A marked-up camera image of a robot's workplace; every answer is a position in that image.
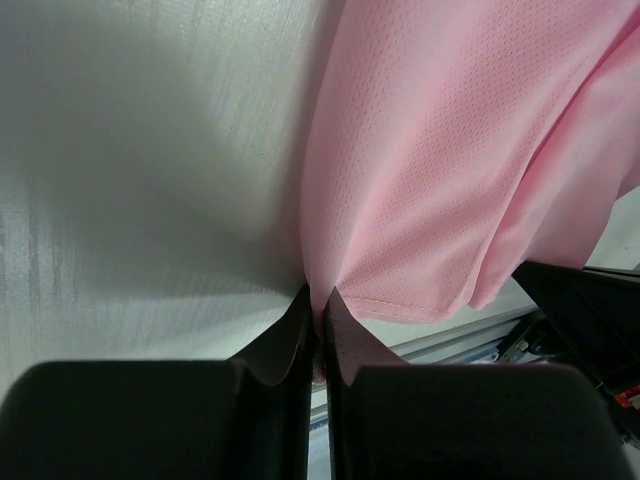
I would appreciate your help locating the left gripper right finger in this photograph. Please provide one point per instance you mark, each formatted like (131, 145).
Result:
(389, 419)

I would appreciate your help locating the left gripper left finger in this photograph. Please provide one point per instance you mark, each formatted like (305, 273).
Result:
(246, 417)

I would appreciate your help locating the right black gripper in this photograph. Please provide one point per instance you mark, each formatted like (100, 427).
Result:
(596, 312)

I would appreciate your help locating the pink t shirt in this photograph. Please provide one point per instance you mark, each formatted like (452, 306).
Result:
(454, 140)

